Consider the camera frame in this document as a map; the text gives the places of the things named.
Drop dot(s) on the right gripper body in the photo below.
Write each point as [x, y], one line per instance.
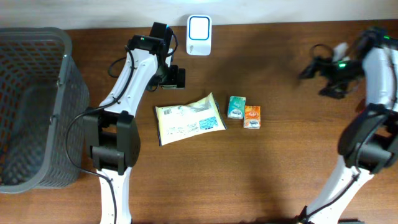
[341, 76]

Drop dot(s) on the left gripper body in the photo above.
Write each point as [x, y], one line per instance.
[170, 77]

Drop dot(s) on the yellow wet wipes pack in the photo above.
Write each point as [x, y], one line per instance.
[184, 121]

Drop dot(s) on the green tissue pack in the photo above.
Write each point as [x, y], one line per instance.
[236, 107]

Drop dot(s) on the orange tissue pack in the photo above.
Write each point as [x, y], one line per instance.
[252, 117]

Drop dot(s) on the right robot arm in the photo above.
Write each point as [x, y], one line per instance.
[369, 143]

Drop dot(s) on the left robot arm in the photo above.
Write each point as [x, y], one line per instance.
[111, 134]

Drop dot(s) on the white barcode scanner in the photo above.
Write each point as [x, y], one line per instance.
[199, 35]

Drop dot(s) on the grey plastic mesh basket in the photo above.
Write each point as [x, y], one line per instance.
[42, 92]

